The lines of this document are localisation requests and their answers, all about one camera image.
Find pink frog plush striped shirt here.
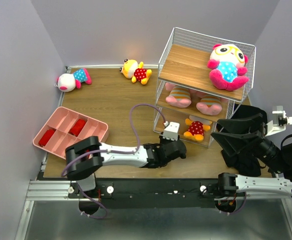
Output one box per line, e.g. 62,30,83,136
195,91,228,116

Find yellow frog plush front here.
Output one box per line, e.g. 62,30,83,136
183,115,212,143

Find yellow frog plush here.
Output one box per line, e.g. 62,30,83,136
119,59,152,85
183,115,212,143

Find pink plush face down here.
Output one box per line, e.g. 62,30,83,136
165,82,192,108

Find white panda plush with glasses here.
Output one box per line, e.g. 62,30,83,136
207,43,249,92

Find yellow frog plush back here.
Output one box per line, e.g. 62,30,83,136
119,59,152,85

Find white panda plush blue dress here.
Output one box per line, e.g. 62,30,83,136
54,68,92,93

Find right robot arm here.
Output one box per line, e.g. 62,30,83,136
211,113,292,197

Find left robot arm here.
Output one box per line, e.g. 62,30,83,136
61,136,187,183

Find black cloth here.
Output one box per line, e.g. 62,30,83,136
221,104,268,177

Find pink divided tray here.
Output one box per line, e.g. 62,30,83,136
33,106,109,159

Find red block in tray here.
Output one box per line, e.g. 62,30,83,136
38,129,56,147

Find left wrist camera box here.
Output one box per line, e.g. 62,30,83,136
160,121,180,141

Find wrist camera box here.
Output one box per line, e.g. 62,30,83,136
265,105,292,137
160,121,180,141

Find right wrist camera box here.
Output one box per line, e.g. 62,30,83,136
265,105,292,137

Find black mounting rail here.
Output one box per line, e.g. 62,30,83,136
68,177,249,210

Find white wire wooden shelf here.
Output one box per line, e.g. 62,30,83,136
156,27,256,147

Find red block under camera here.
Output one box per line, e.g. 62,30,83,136
69,119,86,137

